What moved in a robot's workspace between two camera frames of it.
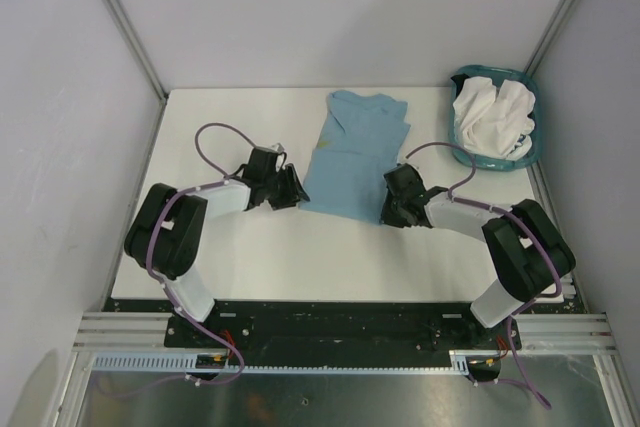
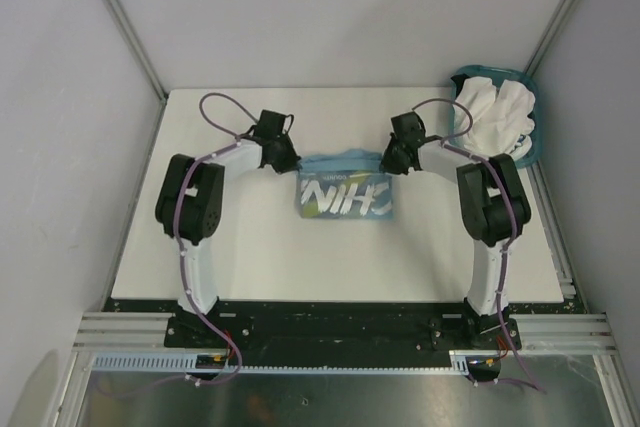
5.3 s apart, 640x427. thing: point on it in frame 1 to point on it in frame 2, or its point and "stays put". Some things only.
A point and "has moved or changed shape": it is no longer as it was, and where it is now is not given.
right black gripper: x=388 y=217 to x=388 y=164
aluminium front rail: x=585 y=333 stays put
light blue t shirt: x=360 y=136 has moved or changed shape
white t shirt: x=495 y=121 stays put
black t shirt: x=459 y=81 stays put
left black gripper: x=294 y=191 to x=290 y=163
